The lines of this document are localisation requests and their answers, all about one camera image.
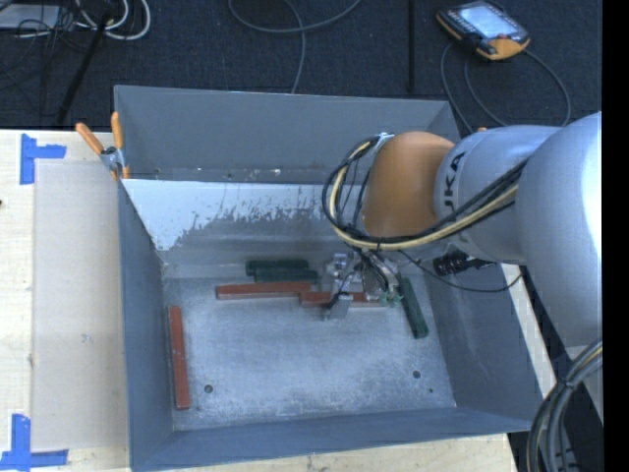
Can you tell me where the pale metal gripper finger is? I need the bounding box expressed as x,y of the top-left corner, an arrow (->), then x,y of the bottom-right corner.
320,292 -> 354,323
324,252 -> 356,281

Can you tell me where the red-brown flat block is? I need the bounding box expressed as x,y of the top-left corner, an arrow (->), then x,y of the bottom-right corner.
298,290 -> 385,310
166,305 -> 193,411
214,282 -> 315,302

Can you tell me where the dark green flat block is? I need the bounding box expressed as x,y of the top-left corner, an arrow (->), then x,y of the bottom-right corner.
398,274 -> 430,340
252,268 -> 320,285
245,259 -> 311,277

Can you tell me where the grey metal bin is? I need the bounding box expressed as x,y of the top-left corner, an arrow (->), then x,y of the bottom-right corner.
112,85 -> 543,472

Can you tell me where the pale wood flat board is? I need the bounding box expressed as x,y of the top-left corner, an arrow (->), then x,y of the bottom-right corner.
29,158 -> 130,454

